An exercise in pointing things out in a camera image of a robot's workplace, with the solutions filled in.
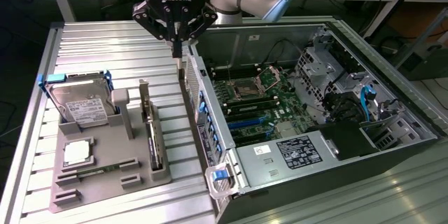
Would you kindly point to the blue disk caddy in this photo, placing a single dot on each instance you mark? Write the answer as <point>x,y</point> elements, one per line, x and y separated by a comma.
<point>56,78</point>

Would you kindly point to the green RAM stick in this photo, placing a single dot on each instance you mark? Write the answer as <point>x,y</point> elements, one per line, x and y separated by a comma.
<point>97,169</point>

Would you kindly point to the aluminium profile post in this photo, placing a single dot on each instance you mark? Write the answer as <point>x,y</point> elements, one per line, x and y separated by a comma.
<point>427,32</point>

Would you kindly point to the silver hard disk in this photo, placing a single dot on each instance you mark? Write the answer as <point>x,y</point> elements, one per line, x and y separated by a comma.
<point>84,103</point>

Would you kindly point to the grey power supply unit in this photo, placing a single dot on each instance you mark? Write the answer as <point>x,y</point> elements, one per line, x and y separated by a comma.
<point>259,166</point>

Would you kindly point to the CPU socket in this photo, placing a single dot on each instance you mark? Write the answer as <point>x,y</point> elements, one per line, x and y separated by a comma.
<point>244,86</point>

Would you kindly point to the grey parts rack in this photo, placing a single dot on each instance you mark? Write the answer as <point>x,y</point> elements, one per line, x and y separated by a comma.
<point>104,150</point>

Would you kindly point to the black installed RAM stick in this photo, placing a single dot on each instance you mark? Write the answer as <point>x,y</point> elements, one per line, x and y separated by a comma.
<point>244,108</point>

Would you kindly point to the silver CPU chip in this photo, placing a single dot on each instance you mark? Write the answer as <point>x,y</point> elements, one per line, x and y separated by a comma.
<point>75,151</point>

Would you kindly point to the green motherboard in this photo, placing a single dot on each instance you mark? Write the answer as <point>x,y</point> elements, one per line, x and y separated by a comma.
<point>280,103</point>

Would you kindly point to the metal socket cover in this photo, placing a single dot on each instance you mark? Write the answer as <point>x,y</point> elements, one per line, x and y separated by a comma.
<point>269,77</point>

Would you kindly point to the black plastic shroud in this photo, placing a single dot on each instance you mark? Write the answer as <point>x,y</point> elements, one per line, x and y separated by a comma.
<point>347,140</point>

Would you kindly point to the silver metal disk bay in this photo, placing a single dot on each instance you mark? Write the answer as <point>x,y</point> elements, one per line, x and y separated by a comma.
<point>315,69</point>

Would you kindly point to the blue expansion slot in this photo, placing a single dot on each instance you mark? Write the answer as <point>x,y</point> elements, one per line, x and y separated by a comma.
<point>244,123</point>

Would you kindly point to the grey slotted disk bay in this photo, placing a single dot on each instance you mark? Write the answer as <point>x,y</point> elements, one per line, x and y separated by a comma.
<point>395,129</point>

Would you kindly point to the black Nvidia graphics card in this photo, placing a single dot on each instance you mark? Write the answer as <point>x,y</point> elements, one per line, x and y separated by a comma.
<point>153,142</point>

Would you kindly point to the silver chipset heatsink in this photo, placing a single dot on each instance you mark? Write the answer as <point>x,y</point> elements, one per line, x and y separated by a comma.
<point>287,129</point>

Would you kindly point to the black open PC case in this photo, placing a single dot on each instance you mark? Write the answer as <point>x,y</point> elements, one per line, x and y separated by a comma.
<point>315,187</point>

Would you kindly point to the dark grey cabinet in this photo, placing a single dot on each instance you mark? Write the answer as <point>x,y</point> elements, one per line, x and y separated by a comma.
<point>431,64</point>

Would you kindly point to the clear latch with blue tab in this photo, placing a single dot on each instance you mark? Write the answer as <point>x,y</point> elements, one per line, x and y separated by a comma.
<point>220,175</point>

